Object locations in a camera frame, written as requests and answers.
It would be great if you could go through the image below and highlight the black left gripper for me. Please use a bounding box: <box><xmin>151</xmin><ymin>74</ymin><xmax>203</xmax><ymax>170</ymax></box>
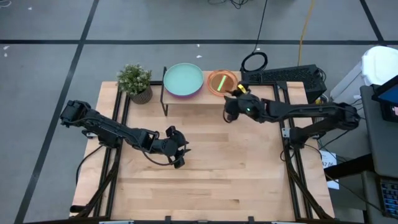
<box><xmin>154</xmin><ymin>126</ymin><xmax>192</xmax><ymax>169</ymax></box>

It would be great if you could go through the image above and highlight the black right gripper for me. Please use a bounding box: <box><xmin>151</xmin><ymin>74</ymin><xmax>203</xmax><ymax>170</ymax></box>
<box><xmin>224</xmin><ymin>89</ymin><xmax>265</xmax><ymax>122</ymax></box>

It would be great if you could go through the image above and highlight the green translucent plate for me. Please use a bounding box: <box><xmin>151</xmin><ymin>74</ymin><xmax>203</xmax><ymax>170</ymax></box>
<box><xmin>208</xmin><ymin>70</ymin><xmax>237</xmax><ymax>95</ymax></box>

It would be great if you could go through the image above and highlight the orange translucent plate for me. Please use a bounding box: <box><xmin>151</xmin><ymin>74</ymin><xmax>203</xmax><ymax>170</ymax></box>
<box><xmin>206</xmin><ymin>69</ymin><xmax>239</xmax><ymax>96</ymax></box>

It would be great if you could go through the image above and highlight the purple plate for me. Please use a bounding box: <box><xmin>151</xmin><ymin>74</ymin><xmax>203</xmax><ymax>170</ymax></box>
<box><xmin>166</xmin><ymin>90</ymin><xmax>203</xmax><ymax>100</ymax></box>

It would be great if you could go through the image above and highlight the teal plate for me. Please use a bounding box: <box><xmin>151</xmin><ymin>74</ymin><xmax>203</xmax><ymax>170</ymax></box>
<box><xmin>163</xmin><ymin>62</ymin><xmax>205</xmax><ymax>97</ymax></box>

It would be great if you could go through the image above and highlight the wooden shelf with black legs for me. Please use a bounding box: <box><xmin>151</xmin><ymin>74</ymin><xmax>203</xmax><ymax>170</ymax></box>
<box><xmin>160</xmin><ymin>66</ymin><xmax>246</xmax><ymax>118</ymax></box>

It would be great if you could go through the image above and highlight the potted plant in ribbed pot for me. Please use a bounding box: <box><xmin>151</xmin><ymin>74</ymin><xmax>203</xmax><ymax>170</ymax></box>
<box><xmin>116</xmin><ymin>63</ymin><xmax>154</xmax><ymax>105</ymax></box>

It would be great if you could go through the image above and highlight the white paper sheet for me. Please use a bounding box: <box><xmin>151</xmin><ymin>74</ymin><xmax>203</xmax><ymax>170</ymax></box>
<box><xmin>320</xmin><ymin>151</ymin><xmax>340</xmax><ymax>190</ymax></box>

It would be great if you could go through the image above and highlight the black desk leg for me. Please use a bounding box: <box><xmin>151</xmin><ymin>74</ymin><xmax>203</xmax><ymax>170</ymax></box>
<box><xmin>323</xmin><ymin>154</ymin><xmax>374</xmax><ymax>181</ymax></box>

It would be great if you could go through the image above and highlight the white bag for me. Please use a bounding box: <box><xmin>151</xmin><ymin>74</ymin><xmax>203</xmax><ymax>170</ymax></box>
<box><xmin>360</xmin><ymin>45</ymin><xmax>398</xmax><ymax>87</ymax></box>

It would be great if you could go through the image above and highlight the black monitor with blue screen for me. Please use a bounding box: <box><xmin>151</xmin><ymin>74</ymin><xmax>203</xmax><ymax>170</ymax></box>
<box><xmin>371</xmin><ymin>74</ymin><xmax>398</xmax><ymax>123</ymax></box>

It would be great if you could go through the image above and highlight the grey desk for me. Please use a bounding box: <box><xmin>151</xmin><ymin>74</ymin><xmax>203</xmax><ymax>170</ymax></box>
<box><xmin>359</xmin><ymin>84</ymin><xmax>398</xmax><ymax>224</ymax></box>

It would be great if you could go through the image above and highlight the black keyboard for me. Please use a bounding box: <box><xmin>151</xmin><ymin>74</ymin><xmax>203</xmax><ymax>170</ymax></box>
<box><xmin>379</xmin><ymin>179</ymin><xmax>398</xmax><ymax>219</ymax></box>

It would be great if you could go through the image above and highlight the black cable with loop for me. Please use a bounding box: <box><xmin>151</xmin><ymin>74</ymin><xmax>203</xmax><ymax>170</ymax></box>
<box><xmin>241</xmin><ymin>0</ymin><xmax>269</xmax><ymax>73</ymax></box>

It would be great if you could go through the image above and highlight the black aluminium table frame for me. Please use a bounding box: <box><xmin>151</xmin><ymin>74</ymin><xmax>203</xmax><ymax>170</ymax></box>
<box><xmin>70</xmin><ymin>80</ymin><xmax>335</xmax><ymax>224</ymax></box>

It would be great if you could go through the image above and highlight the yellow cable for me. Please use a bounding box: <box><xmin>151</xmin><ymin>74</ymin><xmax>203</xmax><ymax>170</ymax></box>
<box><xmin>297</xmin><ymin>0</ymin><xmax>317</xmax><ymax>67</ymax></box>

